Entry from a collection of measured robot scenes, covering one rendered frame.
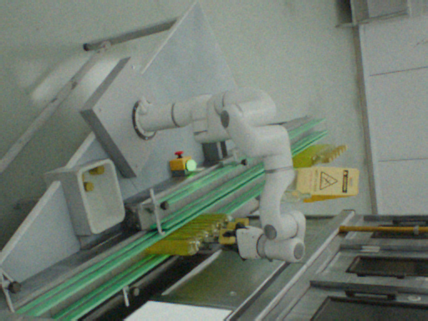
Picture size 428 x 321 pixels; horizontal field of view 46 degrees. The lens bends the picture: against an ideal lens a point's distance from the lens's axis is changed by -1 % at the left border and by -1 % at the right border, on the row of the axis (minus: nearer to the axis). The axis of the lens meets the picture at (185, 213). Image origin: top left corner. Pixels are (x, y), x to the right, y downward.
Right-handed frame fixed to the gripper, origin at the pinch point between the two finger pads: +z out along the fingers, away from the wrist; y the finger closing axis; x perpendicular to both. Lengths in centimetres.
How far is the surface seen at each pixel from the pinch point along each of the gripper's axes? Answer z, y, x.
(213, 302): -9.1, -12.2, 19.8
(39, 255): 31, 10, 53
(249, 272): -3.2, -12.7, -3.4
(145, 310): 7.7, -12.6, 33.9
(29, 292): 16, 5, 65
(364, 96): 261, -17, -540
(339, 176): 158, -65, -305
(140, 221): 27.0, 9.5, 15.7
